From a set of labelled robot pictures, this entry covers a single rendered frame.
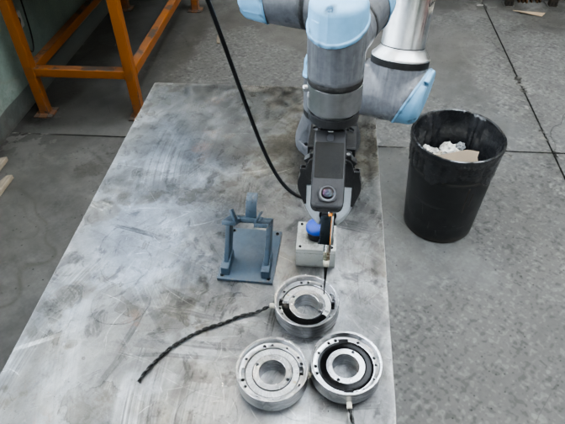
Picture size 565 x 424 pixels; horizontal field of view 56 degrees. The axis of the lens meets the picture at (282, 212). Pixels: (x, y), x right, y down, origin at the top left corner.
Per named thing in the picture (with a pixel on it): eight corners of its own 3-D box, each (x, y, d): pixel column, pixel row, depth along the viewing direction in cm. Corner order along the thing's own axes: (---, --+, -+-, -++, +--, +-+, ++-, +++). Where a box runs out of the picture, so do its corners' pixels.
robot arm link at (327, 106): (362, 96, 67) (299, 92, 68) (360, 126, 70) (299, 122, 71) (364, 67, 72) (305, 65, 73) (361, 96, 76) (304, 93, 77)
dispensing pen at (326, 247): (314, 295, 85) (321, 193, 83) (315, 288, 89) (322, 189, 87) (328, 296, 85) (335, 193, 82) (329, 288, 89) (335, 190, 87)
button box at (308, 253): (335, 267, 95) (336, 249, 92) (295, 266, 96) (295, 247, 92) (335, 235, 101) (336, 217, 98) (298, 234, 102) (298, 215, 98)
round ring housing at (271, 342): (236, 416, 75) (234, 402, 72) (239, 352, 83) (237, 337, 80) (309, 415, 75) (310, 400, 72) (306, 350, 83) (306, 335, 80)
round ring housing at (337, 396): (308, 346, 83) (308, 331, 81) (374, 345, 83) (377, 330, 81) (311, 410, 76) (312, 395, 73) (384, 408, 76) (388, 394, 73)
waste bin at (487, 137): (486, 252, 204) (517, 165, 175) (398, 247, 207) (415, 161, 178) (471, 194, 229) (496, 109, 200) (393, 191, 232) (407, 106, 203)
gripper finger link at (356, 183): (361, 201, 83) (361, 156, 77) (361, 208, 82) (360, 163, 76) (331, 201, 84) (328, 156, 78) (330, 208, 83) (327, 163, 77)
